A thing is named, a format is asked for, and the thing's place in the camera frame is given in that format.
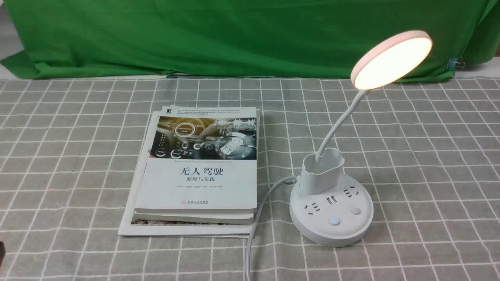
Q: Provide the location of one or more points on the white desk lamp with socket base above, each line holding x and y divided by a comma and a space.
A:
327, 206

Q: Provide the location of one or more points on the white self-driving textbook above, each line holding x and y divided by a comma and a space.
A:
200, 158

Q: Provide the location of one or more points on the large white bottom magazine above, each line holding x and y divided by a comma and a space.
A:
128, 229

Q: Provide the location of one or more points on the blue binder clip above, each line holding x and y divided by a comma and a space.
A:
455, 63

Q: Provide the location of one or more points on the green backdrop cloth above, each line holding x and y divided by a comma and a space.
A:
280, 38

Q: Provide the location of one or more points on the dark object at left edge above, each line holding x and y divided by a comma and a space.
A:
3, 252

